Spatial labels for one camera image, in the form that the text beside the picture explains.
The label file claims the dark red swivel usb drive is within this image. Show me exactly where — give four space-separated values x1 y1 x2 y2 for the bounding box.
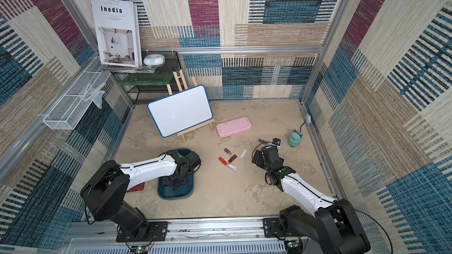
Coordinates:
228 155 237 163

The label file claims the white board blue frame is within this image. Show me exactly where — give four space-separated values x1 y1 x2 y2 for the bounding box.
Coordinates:
147 85 213 138

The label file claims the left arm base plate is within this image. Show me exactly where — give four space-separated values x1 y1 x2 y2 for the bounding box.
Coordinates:
116 221 168 243

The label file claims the red usb flash drive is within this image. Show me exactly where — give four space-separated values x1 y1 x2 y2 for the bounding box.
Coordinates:
218 157 228 166

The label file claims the Inedia magazine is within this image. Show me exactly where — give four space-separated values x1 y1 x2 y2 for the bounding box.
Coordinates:
91 0 142 68

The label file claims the aluminium front rail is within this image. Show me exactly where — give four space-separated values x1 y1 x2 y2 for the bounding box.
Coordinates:
59 214 368 254

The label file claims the wooden easel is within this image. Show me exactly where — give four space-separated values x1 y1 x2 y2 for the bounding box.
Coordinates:
167 69 215 143

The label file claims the purple usb flash drive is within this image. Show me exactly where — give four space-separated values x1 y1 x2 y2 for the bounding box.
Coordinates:
224 148 233 155

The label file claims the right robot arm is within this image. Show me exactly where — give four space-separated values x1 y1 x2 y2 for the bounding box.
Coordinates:
251 144 371 254

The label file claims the white round device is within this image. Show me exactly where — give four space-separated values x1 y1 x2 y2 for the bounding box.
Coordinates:
143 54 165 67

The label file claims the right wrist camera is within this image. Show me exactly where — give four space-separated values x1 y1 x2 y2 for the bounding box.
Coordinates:
272 138 281 148

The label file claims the pink pencil case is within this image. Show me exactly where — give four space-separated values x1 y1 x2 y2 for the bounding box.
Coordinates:
216 116 253 138

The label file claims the white usb flash drive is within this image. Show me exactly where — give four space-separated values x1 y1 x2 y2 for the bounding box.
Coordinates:
240 149 248 158

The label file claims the teal plastic storage box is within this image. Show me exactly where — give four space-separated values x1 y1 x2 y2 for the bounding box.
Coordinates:
157 163 200 200

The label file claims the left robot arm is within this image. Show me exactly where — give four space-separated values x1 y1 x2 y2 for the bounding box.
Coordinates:
80 149 201 242

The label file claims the white wire basket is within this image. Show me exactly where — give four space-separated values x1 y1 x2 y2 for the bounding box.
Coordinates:
43 70 110 130

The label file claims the red leather wallet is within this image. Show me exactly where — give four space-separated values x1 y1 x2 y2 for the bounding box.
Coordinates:
127 183 145 193

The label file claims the lilac white usb drive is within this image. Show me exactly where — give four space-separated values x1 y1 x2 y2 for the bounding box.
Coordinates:
227 163 237 171

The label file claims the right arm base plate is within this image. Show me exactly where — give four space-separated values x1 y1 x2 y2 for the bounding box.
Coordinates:
262 218 293 239

